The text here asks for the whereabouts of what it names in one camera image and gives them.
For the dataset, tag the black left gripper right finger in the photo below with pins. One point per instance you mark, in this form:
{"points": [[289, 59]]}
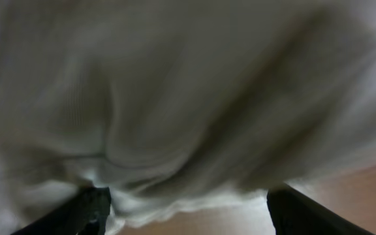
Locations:
{"points": [[293, 213]]}

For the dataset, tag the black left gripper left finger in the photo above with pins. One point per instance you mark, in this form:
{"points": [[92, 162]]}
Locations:
{"points": [[85, 214]]}

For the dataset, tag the light grey t-shirt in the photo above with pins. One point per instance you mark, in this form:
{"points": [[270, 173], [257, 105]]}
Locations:
{"points": [[178, 105]]}

